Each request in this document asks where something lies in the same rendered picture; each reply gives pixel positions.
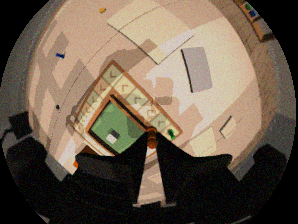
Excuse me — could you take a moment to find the orange pawn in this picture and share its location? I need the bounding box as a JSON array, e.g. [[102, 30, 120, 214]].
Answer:
[[146, 127, 157, 149]]

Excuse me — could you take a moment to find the green pawn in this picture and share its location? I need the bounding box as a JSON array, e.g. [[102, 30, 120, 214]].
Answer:
[[168, 129, 176, 139]]

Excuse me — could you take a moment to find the white die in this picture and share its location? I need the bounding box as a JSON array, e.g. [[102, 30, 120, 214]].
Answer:
[[106, 131, 120, 143]]

